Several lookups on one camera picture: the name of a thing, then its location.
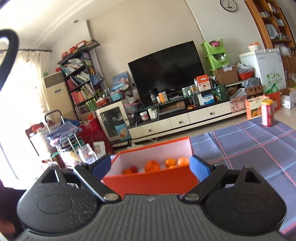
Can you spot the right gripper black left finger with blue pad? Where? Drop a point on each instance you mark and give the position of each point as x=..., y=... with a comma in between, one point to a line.
x=91, y=175

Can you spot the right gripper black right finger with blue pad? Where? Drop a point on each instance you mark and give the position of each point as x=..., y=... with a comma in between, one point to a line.
x=208, y=176

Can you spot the large orange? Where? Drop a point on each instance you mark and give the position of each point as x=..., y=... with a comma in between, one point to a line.
x=151, y=166

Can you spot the person's left hand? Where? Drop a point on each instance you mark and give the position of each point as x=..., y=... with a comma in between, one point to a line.
x=6, y=227

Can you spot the glass mug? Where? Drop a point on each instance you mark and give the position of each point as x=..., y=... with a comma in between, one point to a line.
x=86, y=154

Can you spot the yellow orange back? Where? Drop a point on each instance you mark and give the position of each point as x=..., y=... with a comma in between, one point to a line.
x=183, y=161

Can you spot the small tangerine far left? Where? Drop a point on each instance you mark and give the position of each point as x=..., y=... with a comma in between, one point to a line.
x=127, y=171

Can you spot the tangerine middle row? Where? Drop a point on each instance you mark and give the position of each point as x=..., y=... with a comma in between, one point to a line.
x=172, y=167

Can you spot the tangerine centre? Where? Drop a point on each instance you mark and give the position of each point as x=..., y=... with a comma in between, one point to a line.
x=170, y=162

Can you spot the red cherry tomato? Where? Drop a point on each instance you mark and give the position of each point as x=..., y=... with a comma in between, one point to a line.
x=134, y=169

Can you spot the red gift bag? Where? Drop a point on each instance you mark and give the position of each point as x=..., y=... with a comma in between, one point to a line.
x=93, y=132

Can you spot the orange cardboard box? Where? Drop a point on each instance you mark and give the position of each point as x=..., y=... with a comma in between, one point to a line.
x=164, y=181

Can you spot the small glass door cabinet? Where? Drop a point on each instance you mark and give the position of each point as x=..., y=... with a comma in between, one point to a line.
x=114, y=121

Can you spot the white tv stand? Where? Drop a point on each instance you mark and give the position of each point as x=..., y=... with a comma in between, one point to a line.
x=183, y=113

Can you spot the pink can yellow lid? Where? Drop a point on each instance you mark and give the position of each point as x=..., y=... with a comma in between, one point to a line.
x=267, y=112

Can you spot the white floor air conditioner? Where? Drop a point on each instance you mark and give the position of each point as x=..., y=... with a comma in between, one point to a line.
x=57, y=95

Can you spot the brown cardboard box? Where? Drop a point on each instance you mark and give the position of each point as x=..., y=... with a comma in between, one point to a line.
x=226, y=75

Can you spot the black bookshelf with books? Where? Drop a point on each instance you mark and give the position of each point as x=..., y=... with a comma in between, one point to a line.
x=81, y=79

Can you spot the black flat television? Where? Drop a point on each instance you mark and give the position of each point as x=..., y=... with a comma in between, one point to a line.
x=168, y=70

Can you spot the green stacked storage bins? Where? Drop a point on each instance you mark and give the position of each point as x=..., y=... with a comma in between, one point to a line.
x=215, y=54

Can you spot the white chest freezer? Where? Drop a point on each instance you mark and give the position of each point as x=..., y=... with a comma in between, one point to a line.
x=267, y=67

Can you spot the wooden shelf cabinet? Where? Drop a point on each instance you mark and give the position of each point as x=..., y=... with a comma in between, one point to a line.
x=275, y=21

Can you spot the white wire cart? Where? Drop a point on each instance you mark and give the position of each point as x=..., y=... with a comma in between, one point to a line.
x=65, y=139

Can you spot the round wall clock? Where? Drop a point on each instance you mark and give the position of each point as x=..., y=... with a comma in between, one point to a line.
x=229, y=5

